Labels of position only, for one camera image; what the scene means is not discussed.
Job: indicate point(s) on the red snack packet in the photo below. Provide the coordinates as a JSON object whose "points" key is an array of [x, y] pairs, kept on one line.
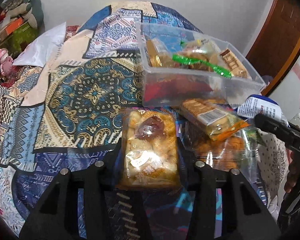
{"points": [[174, 88]]}

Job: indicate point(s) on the brown wooden door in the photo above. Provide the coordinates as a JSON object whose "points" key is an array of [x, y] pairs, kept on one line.
{"points": [[277, 46]]}

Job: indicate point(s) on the white pillow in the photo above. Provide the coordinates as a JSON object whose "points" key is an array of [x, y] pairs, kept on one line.
{"points": [[39, 51]]}

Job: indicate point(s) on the square pastry packet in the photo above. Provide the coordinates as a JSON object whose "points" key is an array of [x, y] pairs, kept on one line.
{"points": [[149, 149]]}

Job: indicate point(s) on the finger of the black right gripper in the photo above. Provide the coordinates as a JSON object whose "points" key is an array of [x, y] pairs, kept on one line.
{"points": [[269, 125]]}

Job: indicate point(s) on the patchwork patterned bedspread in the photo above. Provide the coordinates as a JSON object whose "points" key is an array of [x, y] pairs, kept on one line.
{"points": [[68, 114]]}

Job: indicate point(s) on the clear plastic storage bin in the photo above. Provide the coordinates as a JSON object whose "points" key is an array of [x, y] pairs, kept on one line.
{"points": [[179, 64]]}

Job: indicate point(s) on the yellow label cookie bag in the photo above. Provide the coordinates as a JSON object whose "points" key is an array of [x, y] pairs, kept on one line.
{"points": [[201, 55]]}

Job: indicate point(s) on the green cardboard box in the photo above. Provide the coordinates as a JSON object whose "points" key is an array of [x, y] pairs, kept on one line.
{"points": [[18, 40]]}

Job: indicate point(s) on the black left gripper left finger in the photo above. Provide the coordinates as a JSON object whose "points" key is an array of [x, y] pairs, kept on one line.
{"points": [[55, 215]]}

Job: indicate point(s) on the cluttered green armchair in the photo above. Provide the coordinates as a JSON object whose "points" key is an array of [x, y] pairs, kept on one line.
{"points": [[13, 13]]}

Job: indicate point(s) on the round biscuit clear bag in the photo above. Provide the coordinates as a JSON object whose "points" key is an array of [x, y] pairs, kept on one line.
{"points": [[237, 151]]}

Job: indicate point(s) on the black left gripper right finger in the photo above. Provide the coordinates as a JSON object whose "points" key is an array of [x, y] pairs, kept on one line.
{"points": [[244, 215]]}

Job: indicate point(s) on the blue white roll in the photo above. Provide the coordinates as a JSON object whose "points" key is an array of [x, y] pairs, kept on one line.
{"points": [[258, 104]]}

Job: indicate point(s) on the pink plush toy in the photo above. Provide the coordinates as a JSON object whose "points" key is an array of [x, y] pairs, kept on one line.
{"points": [[6, 63]]}

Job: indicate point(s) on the orange end cracker packet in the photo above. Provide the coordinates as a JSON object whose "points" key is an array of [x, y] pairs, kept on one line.
{"points": [[215, 121]]}

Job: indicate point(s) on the person's right hand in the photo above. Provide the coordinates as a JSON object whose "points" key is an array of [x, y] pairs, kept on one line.
{"points": [[293, 173]]}

